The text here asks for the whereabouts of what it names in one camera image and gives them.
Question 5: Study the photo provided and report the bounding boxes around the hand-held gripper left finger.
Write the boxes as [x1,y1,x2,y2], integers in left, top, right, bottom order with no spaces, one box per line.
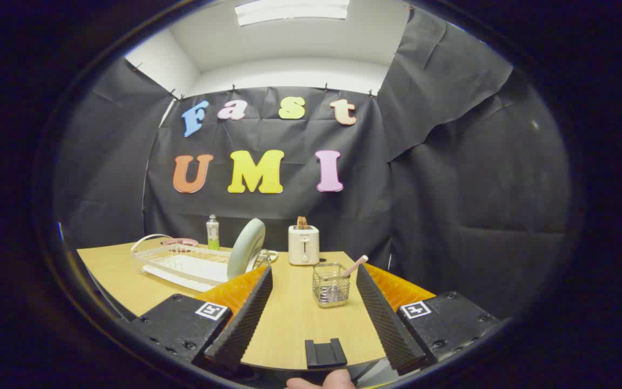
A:
[130,264,274,373]

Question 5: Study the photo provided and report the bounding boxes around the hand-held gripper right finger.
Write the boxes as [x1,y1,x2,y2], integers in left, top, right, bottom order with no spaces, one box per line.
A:
[355,263,501,374]

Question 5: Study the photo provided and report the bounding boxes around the pink striped handle spoon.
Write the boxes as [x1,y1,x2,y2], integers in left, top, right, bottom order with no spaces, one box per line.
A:
[338,255,369,279]

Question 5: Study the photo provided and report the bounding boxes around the metal wire basket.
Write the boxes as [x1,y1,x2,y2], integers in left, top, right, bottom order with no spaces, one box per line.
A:
[312,263,351,308]

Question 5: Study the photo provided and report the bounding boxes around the pale green plate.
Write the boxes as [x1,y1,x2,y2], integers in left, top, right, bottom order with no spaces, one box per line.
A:
[227,218,266,280]

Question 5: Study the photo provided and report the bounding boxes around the white wire dish rack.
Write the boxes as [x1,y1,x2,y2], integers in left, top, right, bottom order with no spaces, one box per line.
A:
[131,233,279,293]

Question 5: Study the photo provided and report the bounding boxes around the black table clamp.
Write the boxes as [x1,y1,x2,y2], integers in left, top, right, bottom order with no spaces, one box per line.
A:
[305,339,348,369]

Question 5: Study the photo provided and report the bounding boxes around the white drip tray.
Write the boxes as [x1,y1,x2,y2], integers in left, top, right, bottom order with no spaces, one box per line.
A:
[144,254,231,292]

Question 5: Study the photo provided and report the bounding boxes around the clear bottle green liquid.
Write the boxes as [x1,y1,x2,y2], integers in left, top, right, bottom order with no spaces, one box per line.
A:
[206,214,220,251]

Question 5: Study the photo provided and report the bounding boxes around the white toaster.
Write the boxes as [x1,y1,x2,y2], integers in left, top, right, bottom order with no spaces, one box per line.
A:
[288,224,320,266]

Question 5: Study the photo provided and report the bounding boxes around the black backdrop cloth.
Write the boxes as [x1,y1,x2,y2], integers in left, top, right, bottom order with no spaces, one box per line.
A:
[55,5,571,319]

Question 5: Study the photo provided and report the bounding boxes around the ceiling light panel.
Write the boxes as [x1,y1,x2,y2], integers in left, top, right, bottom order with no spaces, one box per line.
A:
[234,0,350,26]

